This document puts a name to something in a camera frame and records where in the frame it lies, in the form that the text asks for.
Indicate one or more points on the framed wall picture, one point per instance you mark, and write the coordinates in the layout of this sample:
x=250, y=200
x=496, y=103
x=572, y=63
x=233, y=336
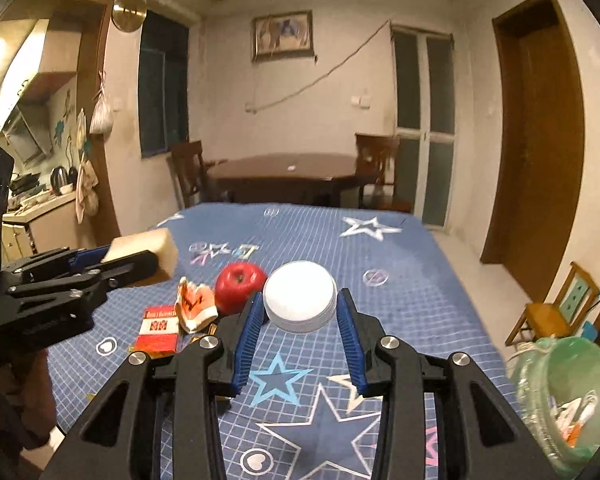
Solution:
x=281, y=35

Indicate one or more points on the person's left forearm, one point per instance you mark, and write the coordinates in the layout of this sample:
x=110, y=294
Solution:
x=30, y=400

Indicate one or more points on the small wooden chair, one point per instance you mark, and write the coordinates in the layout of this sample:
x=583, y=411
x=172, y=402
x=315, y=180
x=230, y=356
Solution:
x=545, y=317

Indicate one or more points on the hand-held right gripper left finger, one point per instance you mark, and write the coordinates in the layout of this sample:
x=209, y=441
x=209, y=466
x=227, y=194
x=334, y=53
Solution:
x=247, y=345

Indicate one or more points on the hanging white plastic bag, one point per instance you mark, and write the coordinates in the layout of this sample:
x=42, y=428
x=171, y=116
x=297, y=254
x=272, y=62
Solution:
x=101, y=117

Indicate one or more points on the beige sponge block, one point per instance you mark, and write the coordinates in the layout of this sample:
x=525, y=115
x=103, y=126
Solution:
x=150, y=247

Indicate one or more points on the blue star printed blanket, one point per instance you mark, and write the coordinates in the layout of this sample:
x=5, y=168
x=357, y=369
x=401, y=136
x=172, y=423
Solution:
x=405, y=280

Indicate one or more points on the orange and white wrapper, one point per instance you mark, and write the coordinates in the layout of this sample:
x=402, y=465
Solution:
x=195, y=305

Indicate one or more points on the dark wooden dining table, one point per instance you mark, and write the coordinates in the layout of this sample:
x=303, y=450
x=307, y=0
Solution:
x=290, y=175

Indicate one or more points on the wooden kitchen door frame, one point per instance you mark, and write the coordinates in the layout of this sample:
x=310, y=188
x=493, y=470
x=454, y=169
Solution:
x=105, y=180

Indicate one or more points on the double wall switch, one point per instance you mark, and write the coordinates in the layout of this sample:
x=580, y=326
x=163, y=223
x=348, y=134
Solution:
x=360, y=101

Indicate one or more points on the brown wooden door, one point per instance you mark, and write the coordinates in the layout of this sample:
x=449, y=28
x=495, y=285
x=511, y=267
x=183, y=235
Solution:
x=540, y=160

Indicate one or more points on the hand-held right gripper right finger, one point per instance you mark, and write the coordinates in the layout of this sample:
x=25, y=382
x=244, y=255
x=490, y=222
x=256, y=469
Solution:
x=352, y=345

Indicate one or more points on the dark window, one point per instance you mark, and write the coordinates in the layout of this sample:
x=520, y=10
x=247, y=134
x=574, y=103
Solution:
x=162, y=85

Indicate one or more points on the red cardboard box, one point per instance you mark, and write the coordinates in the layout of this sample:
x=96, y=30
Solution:
x=157, y=332

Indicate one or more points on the round brass wall clock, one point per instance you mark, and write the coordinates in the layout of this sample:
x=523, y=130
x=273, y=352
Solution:
x=129, y=11

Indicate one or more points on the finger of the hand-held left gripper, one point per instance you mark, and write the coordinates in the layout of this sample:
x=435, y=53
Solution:
x=90, y=257
x=130, y=270

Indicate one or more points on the white paper scrap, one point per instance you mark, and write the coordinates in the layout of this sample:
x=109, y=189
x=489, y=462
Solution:
x=586, y=410

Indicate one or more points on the red apple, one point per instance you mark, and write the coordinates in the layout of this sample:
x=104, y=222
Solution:
x=237, y=287

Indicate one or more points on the dark wooden dining chair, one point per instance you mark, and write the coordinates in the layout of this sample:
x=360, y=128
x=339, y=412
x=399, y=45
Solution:
x=190, y=170
x=377, y=155

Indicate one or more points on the hanging towel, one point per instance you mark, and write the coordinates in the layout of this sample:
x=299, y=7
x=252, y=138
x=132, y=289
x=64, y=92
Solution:
x=86, y=195

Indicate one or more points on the range hood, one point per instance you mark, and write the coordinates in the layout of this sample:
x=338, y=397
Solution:
x=25, y=135

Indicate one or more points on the kitchen wall cabinet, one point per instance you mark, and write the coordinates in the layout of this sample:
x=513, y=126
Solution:
x=55, y=55

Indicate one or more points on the green plastic-lined bin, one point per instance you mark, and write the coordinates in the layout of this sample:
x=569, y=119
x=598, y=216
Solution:
x=565, y=370

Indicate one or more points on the electric kettle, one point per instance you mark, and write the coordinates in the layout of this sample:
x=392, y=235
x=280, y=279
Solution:
x=60, y=180

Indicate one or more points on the kitchen counter cabinet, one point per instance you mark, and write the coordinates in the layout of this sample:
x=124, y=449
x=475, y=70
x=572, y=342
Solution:
x=50, y=230

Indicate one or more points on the white round lid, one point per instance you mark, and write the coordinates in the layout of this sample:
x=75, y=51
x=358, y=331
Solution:
x=300, y=295

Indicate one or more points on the glass balcony door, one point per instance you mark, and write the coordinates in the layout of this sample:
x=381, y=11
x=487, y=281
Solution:
x=422, y=135

